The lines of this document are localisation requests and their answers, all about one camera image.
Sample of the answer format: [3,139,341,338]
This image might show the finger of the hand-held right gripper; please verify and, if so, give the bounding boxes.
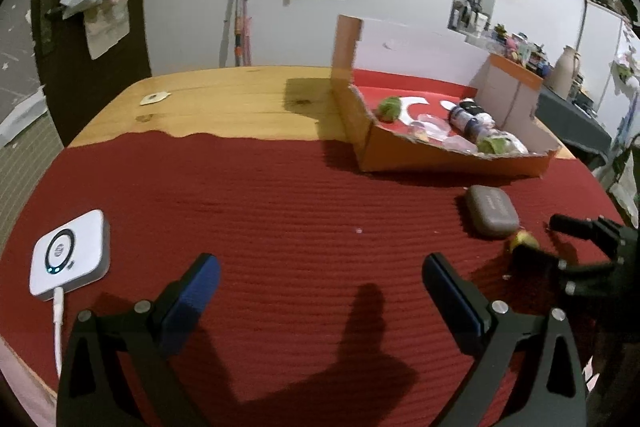
[550,214,623,258]
[512,248,621,300]

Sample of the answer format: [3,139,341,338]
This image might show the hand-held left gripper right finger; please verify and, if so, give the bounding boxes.
[421,252,587,427]

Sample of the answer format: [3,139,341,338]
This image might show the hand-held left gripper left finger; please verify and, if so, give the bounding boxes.
[56,253,222,427]

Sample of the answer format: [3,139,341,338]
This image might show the small yellow red ball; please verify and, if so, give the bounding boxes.
[509,230,540,253]

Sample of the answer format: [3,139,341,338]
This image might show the red lined cardboard box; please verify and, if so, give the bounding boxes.
[331,14,562,180]

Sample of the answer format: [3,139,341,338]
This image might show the dark plastic bottle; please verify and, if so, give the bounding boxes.
[446,99,497,142]

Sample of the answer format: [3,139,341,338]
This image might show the clear plastic container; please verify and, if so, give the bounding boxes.
[407,113,453,142]

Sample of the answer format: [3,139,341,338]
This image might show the grey zip case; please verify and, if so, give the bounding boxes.
[464,185,521,239]

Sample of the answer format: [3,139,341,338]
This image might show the red ribbed table mat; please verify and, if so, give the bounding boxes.
[0,130,628,427]

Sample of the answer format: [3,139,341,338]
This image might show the white square charger device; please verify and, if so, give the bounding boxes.
[28,209,111,303]

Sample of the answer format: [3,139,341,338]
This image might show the beige jug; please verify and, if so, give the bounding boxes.
[549,45,581,100]

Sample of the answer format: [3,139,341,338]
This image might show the white floral bag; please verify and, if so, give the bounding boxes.
[611,49,640,88]

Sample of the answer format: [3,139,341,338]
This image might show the pale pink cloth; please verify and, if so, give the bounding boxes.
[0,342,56,427]

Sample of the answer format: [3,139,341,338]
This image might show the pile of assorted knickknacks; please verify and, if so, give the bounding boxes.
[490,24,553,75]

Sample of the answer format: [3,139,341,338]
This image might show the dark brown door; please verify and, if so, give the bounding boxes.
[30,0,153,148]

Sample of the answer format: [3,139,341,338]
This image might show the orange stick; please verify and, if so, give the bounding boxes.
[242,0,254,66]

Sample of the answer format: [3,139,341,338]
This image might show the brown paper bag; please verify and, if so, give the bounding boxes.
[85,0,132,60]

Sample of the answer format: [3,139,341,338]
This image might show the white stick with red tip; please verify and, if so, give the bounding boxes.
[232,0,247,68]

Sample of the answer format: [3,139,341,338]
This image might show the white cable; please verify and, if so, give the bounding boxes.
[52,287,66,380]

